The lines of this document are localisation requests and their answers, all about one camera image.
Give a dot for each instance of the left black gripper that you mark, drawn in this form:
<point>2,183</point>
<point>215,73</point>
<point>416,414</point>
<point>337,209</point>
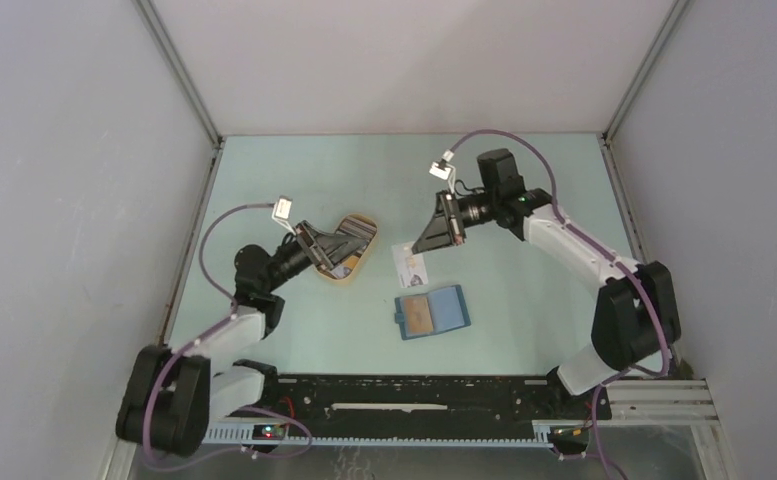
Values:
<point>336,248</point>

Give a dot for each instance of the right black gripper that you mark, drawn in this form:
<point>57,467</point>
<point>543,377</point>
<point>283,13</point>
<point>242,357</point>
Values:
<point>443,230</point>

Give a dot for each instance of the silver VIP credit card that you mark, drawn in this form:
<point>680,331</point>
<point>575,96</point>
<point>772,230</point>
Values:
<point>410,267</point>

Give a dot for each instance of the orange credit card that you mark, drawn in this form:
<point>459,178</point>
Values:
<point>418,319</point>

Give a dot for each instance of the blue leather card holder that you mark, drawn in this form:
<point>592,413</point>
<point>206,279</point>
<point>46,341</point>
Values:
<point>448,308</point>

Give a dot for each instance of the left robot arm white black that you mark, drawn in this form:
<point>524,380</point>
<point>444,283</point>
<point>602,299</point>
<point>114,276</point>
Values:
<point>202,358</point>

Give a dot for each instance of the stack of cards in tray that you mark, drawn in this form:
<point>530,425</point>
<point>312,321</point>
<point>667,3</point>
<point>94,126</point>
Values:
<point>355,232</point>

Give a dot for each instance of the beige oval card tray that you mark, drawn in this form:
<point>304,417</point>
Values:
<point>351,255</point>

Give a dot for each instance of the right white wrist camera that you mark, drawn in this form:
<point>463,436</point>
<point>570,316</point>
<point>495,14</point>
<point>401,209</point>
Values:
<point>443,168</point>

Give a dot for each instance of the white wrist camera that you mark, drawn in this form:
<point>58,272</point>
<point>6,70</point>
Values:
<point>443,168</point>
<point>282,208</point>

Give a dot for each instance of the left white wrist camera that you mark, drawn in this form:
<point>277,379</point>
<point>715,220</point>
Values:
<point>282,208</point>

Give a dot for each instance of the white strip on rail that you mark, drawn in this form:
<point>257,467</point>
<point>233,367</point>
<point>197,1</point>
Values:
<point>404,407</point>

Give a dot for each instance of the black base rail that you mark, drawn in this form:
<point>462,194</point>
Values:
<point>504,407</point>

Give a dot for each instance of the left controller board with wires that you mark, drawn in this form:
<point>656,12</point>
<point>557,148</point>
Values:
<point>277,431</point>

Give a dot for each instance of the controller board with wires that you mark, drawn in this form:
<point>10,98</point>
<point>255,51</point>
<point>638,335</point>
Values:
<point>570,434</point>
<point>277,431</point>

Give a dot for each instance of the right controller board with wires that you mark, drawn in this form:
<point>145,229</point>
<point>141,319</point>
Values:
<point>570,434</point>

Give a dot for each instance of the aluminium frame front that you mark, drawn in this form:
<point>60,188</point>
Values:
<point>632,403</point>

